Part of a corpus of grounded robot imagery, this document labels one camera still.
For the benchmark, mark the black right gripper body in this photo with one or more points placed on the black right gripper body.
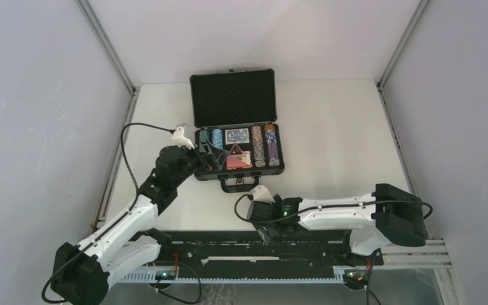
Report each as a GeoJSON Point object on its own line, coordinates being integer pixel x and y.
{"type": "Point", "coordinates": [263, 232]}

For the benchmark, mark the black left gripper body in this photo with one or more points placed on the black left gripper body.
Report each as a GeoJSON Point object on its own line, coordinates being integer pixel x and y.
{"type": "Point", "coordinates": [191, 160]}

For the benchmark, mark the red triangular dealer button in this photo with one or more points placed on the red triangular dealer button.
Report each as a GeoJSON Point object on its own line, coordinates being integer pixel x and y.
{"type": "Point", "coordinates": [236, 150]}

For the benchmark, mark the red playing card deck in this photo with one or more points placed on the red playing card deck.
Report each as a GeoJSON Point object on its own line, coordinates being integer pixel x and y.
{"type": "Point", "coordinates": [239, 161]}

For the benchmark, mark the blue playing card deck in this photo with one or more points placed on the blue playing card deck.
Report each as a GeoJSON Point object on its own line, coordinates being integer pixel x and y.
{"type": "Point", "coordinates": [237, 136]}

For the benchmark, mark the black poker chip case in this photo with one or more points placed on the black poker chip case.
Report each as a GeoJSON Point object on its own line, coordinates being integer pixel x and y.
{"type": "Point", "coordinates": [232, 100]}

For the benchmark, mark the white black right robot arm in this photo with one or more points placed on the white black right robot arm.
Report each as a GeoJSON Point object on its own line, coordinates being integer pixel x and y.
{"type": "Point", "coordinates": [388, 215]}

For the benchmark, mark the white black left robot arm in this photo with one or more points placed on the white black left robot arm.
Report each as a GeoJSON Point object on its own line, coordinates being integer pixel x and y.
{"type": "Point", "coordinates": [83, 273]}

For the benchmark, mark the light blue red chip row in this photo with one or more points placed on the light blue red chip row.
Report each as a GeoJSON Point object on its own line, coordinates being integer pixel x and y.
{"type": "Point", "coordinates": [218, 138]}

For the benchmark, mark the green poker chip row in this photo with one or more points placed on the green poker chip row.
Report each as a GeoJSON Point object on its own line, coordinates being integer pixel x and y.
{"type": "Point", "coordinates": [204, 136]}

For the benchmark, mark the blue purple poker chip row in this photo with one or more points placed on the blue purple poker chip row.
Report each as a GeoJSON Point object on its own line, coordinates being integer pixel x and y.
{"type": "Point", "coordinates": [272, 145]}

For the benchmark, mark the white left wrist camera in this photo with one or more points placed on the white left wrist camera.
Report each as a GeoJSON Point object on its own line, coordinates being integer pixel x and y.
{"type": "Point", "coordinates": [183, 136]}

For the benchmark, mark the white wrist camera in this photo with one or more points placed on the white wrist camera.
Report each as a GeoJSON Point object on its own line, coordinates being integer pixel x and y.
{"type": "Point", "coordinates": [183, 136]}
{"type": "Point", "coordinates": [261, 194]}

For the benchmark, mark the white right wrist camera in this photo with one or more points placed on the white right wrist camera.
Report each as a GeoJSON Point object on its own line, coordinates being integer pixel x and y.
{"type": "Point", "coordinates": [261, 194]}

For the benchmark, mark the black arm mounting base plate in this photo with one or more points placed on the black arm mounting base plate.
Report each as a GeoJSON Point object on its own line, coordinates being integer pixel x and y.
{"type": "Point", "coordinates": [178, 272]}

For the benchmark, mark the aluminium frame rail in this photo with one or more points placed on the aluminium frame rail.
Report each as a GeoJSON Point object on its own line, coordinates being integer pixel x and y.
{"type": "Point", "coordinates": [437, 252]}

